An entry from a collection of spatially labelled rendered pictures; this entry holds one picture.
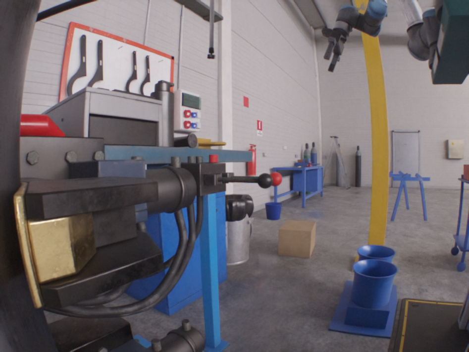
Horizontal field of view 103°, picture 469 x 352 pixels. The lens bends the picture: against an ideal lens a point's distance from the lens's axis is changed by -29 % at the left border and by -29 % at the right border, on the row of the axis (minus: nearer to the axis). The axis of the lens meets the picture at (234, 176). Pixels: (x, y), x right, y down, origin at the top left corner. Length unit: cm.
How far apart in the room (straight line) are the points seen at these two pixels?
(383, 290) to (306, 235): 134
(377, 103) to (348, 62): 899
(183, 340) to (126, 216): 52
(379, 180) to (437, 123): 875
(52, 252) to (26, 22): 24
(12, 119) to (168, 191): 38
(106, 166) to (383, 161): 228
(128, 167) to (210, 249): 83
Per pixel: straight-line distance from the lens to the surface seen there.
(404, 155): 1067
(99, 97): 62
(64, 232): 23
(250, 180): 61
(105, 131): 62
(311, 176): 694
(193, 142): 83
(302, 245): 279
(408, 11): 154
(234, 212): 241
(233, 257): 259
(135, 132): 67
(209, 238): 121
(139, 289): 200
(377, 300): 167
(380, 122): 249
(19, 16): 32
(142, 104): 69
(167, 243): 166
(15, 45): 31
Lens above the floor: 102
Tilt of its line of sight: 3 degrees down
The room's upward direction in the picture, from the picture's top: 1 degrees counter-clockwise
